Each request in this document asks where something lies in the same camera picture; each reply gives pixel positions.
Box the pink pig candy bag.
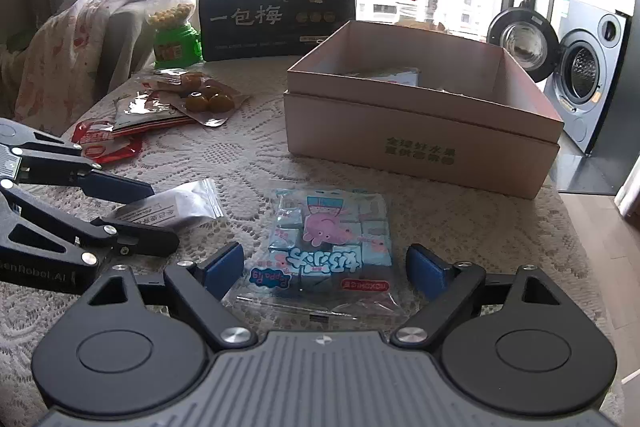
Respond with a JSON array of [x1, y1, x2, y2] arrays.
[[222, 187, 407, 321]]

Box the silver foil snack packet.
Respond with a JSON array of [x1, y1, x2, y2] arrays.
[[112, 88, 197, 136]]

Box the small grey snack packet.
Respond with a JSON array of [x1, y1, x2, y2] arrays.
[[112, 179, 225, 234]]

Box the green gumball machine candy toy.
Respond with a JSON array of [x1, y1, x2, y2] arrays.
[[145, 0, 203, 70]]

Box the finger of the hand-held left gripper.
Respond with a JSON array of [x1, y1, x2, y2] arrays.
[[0, 117, 156, 206], [0, 187, 181, 267]]

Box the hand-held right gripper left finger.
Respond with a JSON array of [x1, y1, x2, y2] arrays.
[[72, 242, 257, 351]]

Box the red snack packet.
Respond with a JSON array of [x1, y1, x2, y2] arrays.
[[71, 117, 119, 146], [81, 136, 144, 166]]

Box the silver washing machine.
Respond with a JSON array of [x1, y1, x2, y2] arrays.
[[542, 0, 629, 156]]

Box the blue and white snack packet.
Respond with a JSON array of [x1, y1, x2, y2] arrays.
[[344, 67, 422, 88]]

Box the pink cardboard box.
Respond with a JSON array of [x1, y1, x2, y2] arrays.
[[282, 20, 565, 200]]

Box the clear chestnut packet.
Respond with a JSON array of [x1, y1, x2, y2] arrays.
[[170, 82, 244, 128], [139, 71, 215, 94]]

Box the floral blanket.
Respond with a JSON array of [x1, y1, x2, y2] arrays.
[[0, 0, 197, 124]]

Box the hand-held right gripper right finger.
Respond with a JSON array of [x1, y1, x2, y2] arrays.
[[390, 244, 576, 351]]

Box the round washing machine door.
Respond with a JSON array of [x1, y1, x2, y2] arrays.
[[486, 2, 560, 84]]

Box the large black snack bag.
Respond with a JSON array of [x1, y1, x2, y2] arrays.
[[199, 0, 357, 62]]

